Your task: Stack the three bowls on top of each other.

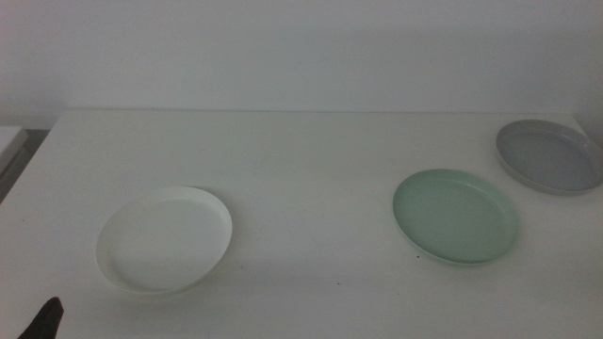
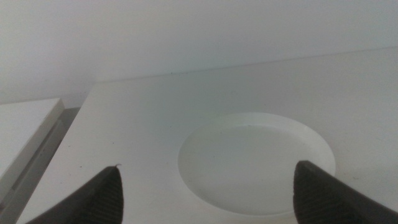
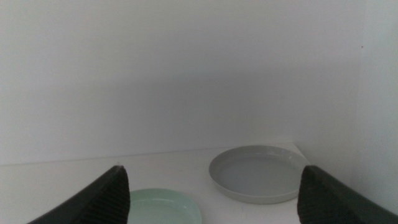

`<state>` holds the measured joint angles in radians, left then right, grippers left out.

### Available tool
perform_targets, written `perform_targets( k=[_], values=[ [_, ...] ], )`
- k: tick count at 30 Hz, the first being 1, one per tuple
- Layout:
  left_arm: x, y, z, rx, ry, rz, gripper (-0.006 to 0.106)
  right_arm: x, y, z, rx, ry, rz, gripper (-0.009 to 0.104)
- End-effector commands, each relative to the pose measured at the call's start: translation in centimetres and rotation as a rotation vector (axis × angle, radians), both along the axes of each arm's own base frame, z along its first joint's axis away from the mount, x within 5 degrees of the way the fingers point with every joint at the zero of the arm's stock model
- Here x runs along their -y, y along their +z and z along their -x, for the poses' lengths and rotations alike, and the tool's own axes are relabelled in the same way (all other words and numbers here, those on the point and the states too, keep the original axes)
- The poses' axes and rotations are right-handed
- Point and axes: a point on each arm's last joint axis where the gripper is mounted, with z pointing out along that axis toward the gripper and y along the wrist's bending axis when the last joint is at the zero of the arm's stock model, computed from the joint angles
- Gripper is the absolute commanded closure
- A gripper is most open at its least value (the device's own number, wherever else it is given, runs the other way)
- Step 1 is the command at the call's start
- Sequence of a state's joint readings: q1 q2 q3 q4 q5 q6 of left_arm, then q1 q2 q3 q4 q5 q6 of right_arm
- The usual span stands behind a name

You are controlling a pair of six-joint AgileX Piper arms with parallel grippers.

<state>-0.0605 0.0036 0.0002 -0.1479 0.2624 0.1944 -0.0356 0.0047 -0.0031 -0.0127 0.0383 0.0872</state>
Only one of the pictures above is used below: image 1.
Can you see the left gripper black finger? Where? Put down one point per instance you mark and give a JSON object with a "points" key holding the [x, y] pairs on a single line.
{"points": [[47, 320]]}

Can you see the pale green shallow bowl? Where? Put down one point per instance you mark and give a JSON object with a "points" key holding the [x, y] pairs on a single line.
{"points": [[454, 219]]}

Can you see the grey shallow bowl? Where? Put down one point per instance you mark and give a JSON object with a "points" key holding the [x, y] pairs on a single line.
{"points": [[551, 160]]}

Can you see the white shallow bowl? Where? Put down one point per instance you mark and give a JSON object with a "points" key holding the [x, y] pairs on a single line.
{"points": [[162, 242]]}

